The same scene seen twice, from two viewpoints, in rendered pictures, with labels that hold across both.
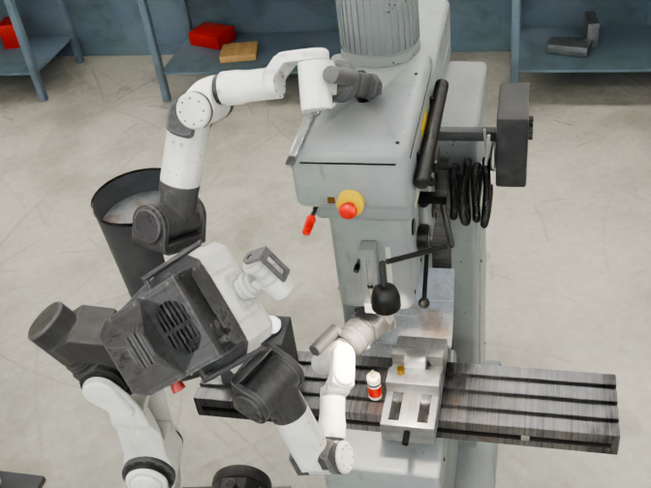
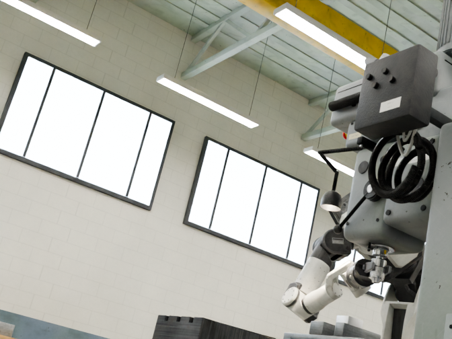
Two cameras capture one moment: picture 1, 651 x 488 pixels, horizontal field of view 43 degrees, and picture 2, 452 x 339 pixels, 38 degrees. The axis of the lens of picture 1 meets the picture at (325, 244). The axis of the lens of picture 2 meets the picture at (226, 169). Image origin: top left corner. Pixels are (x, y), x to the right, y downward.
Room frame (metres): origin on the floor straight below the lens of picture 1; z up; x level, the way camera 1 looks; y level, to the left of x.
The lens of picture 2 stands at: (2.70, -1.97, 0.75)
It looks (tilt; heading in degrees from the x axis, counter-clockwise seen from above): 19 degrees up; 133
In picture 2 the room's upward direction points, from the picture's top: 14 degrees clockwise
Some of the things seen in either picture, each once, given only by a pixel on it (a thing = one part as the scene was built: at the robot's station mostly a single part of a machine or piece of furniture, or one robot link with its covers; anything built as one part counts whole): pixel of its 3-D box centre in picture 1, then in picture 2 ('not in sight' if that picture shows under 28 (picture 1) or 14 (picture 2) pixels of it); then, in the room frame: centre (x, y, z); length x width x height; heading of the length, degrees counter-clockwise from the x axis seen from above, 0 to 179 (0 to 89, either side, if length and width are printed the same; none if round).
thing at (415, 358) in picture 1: (416, 361); (348, 327); (1.69, -0.21, 1.03); 0.06 x 0.05 x 0.06; 73
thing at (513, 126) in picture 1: (514, 134); (393, 93); (1.90, -0.54, 1.62); 0.20 x 0.09 x 0.21; 163
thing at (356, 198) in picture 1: (350, 202); not in sight; (1.49, -0.07, 1.76); 0.06 x 0.02 x 0.06; 73
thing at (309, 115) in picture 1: (302, 133); not in sight; (1.59, 0.02, 1.89); 0.24 x 0.04 x 0.01; 164
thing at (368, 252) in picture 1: (370, 277); not in sight; (1.60, -0.10, 1.45); 0.04 x 0.04 x 0.21; 73
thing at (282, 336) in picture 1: (255, 349); not in sight; (1.84, 0.26, 1.02); 0.22 x 0.12 x 0.20; 74
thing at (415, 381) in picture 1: (413, 381); (334, 333); (1.63, -0.19, 1.01); 0.15 x 0.06 x 0.04; 73
